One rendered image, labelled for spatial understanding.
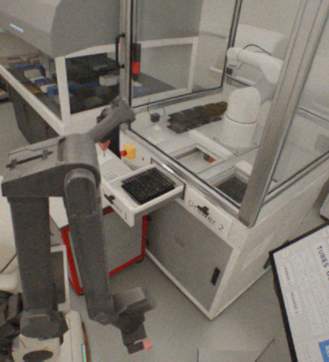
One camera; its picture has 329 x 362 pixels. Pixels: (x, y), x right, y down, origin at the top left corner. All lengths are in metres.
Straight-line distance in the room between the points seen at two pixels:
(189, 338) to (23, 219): 1.67
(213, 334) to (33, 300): 1.56
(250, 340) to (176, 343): 0.48
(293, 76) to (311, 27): 0.14
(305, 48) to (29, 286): 0.92
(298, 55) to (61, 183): 0.79
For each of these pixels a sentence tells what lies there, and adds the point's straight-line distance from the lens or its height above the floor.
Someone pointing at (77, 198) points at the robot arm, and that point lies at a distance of 0.38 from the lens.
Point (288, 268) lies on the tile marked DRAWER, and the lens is 1.13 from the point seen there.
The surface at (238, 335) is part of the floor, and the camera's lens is 2.08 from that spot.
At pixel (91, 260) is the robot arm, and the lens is 0.53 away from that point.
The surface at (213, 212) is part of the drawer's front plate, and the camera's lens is 1.38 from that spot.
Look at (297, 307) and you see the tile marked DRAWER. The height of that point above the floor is 1.01.
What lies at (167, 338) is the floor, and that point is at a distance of 1.99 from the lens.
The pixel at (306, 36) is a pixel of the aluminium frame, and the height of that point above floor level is 1.72.
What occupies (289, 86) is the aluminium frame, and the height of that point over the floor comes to 1.57.
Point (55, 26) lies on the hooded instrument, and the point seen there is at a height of 1.54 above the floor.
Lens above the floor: 1.83
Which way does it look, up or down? 38 degrees down
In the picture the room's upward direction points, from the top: 6 degrees clockwise
